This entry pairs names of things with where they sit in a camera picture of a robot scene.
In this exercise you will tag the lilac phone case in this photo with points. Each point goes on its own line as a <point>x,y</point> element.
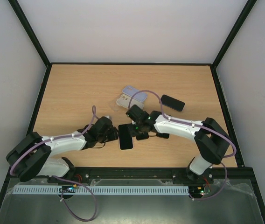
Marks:
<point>130,91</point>

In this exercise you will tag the clear magsafe phone case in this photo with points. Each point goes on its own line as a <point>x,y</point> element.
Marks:
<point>113,105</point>

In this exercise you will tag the black phone blue edge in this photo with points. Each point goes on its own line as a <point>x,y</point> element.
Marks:
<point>172,103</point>

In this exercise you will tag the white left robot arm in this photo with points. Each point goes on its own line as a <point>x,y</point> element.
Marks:
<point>35,154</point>

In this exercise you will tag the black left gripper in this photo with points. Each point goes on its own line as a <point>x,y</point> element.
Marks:
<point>114,136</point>

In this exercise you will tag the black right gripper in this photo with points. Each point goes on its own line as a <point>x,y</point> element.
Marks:
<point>134,131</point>

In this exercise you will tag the black enclosure frame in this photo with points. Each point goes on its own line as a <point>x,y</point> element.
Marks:
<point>241,169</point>

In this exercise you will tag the light blue cable duct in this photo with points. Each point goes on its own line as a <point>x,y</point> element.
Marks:
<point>101,190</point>

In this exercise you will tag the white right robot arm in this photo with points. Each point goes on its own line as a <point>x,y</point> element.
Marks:
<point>211,140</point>

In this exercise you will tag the black phone purple edge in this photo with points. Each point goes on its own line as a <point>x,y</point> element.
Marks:
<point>125,136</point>

